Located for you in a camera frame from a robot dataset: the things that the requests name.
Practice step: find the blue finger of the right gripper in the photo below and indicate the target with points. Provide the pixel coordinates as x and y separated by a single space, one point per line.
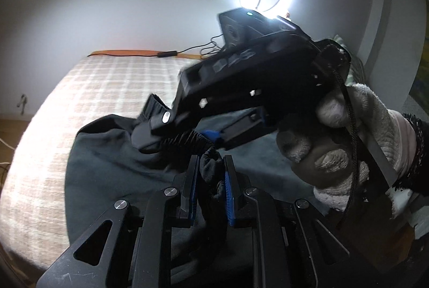
246 127
168 130

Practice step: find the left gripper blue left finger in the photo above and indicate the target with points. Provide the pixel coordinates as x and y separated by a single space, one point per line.
186 184

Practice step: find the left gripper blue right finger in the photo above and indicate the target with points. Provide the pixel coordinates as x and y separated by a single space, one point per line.
235 185

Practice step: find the dark green pants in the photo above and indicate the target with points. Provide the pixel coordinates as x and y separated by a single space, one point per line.
131 247

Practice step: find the person's right forearm dark sleeve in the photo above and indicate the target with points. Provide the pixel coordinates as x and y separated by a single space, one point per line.
412 163

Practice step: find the right gloved hand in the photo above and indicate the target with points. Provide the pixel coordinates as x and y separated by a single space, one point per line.
327 165

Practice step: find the bed with checkered sheet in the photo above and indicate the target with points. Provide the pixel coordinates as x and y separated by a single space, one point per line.
83 123

